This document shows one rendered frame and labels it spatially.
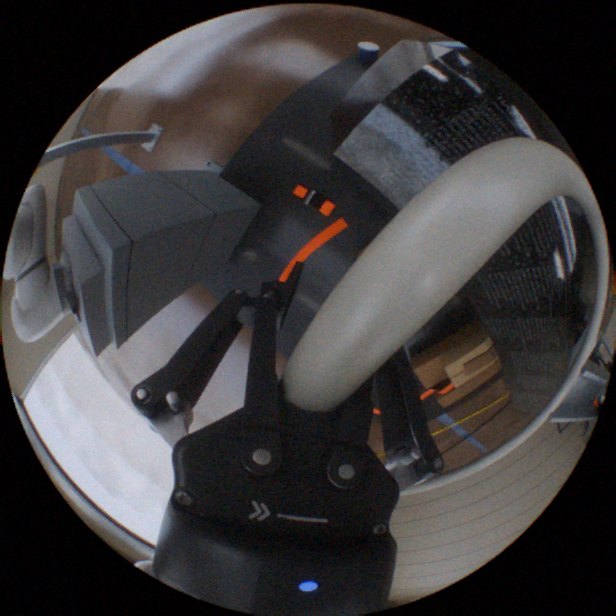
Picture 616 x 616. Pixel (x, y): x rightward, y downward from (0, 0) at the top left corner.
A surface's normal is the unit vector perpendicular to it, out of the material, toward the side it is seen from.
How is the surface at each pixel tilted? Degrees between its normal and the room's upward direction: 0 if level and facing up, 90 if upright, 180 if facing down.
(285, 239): 0
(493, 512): 90
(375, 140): 45
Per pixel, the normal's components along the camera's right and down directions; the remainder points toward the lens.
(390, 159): -0.61, 0.75
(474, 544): -0.77, -0.62
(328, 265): -0.19, 0.50
